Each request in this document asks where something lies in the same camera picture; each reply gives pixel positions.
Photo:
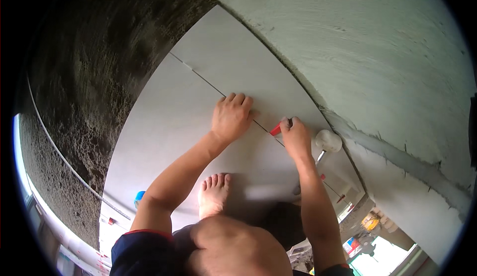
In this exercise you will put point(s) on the white rubber mallet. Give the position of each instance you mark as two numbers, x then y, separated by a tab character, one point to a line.
328	140

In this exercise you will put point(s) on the person's right hand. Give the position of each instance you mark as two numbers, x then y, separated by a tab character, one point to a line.
297	140

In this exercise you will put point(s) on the person's left hand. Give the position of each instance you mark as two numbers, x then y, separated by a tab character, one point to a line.
231	117

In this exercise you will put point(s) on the yellow packet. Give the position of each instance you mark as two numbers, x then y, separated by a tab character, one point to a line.
370	221

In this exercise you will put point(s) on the person's body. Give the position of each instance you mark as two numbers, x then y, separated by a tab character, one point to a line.
141	253

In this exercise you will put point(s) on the large grey floor tile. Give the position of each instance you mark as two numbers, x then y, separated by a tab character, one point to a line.
238	63
167	134
108	238

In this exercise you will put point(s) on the red and white carton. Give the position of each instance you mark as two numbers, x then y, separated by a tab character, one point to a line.
352	245

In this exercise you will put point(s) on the red tile levelling wedge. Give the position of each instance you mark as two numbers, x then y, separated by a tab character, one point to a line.
276	129

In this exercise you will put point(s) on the blue capped bottle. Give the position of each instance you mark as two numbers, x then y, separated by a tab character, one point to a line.
139	198

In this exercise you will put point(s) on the person's legs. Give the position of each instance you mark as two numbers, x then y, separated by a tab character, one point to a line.
231	246

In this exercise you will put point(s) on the white pipe fittings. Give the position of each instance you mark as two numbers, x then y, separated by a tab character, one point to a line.
384	220

